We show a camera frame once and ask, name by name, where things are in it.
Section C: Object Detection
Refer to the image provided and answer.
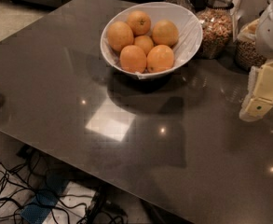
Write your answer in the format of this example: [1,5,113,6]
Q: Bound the black cables on floor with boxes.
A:
[0,147,128,224]

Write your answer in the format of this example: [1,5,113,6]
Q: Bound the orange top back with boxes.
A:
[126,10,151,36]

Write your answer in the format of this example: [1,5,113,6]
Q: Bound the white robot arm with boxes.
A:
[239,0,273,122]

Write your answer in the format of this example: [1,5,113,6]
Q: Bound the white bowl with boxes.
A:
[100,1,204,80]

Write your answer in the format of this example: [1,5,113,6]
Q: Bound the glass jar of nuts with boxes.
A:
[197,0,234,59]
[235,19,266,71]

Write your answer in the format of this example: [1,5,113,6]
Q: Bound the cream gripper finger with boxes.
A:
[239,60,273,122]

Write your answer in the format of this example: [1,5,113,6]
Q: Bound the small middle orange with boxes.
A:
[134,35,154,54]

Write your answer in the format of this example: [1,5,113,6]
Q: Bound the blue tape on floor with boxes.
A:
[20,174,69,224]

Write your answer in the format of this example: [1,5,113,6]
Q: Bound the white plastic bowl liner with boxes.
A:
[100,2,203,80]

